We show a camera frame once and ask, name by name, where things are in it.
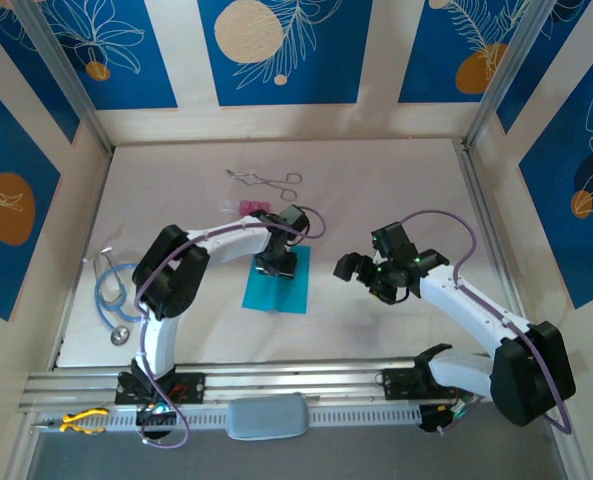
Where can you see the black left wiring connector block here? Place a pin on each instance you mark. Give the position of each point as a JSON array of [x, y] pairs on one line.
[[156, 419]]

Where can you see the black right wiring connector block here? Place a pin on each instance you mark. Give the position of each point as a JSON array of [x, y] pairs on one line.
[[428, 417]]

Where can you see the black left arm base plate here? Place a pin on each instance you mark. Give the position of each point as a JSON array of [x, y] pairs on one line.
[[191, 387]]

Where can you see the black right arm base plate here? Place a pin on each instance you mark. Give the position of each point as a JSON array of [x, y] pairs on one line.
[[401, 384]]

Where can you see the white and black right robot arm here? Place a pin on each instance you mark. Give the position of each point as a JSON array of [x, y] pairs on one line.
[[476, 305]]

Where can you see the black wiring connector block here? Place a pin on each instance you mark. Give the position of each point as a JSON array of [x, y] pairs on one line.
[[428, 417], [156, 419]]

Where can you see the aluminium table side rail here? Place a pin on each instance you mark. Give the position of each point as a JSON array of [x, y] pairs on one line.
[[489, 225]]

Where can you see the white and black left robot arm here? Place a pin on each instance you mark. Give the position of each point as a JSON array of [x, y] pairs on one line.
[[226, 245]]

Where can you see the blue paper sheet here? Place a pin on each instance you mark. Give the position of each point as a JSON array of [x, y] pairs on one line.
[[276, 300]]

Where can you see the grey zipped pouch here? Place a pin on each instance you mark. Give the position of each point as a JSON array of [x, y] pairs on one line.
[[268, 417]]

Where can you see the aluminium rail frame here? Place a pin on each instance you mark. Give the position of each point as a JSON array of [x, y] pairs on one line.
[[276, 375]]

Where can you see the blue stethoscope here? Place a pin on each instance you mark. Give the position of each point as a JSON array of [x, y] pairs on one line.
[[120, 336]]

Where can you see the aluminium frame post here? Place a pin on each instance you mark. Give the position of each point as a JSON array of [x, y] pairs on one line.
[[511, 75], [69, 75]]

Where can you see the pink and clear pill box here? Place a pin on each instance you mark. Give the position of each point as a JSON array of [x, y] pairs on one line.
[[256, 205]]

